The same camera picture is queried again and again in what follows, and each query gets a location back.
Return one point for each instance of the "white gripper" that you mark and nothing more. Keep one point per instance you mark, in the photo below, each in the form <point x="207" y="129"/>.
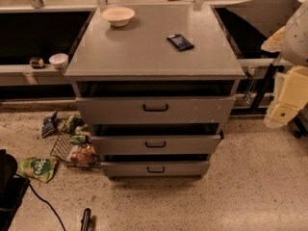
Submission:
<point x="296" y="38"/>

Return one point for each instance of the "grey top drawer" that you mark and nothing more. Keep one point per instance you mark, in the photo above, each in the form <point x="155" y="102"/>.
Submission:
<point x="151" y="110"/>

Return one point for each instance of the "grey drawer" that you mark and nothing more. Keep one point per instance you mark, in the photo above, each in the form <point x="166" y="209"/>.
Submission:
<point x="151" y="110"/>
<point x="155" y="169"/>
<point x="151" y="145"/>

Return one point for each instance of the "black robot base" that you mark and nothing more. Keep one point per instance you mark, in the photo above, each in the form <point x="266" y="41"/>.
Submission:
<point x="12" y="189"/>

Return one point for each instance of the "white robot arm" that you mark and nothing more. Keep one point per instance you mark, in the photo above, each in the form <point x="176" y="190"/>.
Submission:
<point x="295" y="40"/>

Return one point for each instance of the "grey drawer cabinet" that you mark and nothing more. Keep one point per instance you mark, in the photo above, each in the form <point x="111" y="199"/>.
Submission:
<point x="138" y="60"/>

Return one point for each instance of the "grey bottom drawer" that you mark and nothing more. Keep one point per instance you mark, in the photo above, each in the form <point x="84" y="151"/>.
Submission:
<point x="155" y="169"/>

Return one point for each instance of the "grey middle drawer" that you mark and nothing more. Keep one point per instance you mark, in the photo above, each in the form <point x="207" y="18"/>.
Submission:
<point x="151" y="145"/>

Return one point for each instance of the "dark blue snack packet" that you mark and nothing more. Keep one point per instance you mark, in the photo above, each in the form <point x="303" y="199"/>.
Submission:
<point x="181" y="43"/>

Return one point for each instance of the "large beige bowl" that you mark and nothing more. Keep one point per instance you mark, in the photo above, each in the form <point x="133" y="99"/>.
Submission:
<point x="118" y="16"/>

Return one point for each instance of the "red orange snack bag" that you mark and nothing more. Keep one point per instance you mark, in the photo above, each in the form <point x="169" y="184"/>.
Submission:
<point x="82" y="153"/>

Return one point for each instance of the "green snack bag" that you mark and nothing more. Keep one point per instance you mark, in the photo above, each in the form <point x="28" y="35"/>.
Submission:
<point x="71" y="123"/>

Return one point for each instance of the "small white bowl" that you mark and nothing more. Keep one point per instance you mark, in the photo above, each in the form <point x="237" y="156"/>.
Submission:
<point x="59" y="60"/>

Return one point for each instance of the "blue white snack bag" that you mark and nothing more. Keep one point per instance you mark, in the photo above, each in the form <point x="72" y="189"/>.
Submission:
<point x="48" y="125"/>

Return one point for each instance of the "black floor object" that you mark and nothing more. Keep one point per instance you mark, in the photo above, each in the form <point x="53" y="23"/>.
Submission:
<point x="86" y="220"/>

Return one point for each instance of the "yellow black tape measure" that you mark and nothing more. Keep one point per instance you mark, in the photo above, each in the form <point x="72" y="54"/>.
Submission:
<point x="36" y="62"/>

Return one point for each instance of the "green chip bag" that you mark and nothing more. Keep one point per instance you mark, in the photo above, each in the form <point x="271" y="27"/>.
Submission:
<point x="38" y="168"/>

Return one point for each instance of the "black wire basket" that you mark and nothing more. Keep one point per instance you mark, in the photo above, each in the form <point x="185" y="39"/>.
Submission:
<point x="62" y="148"/>

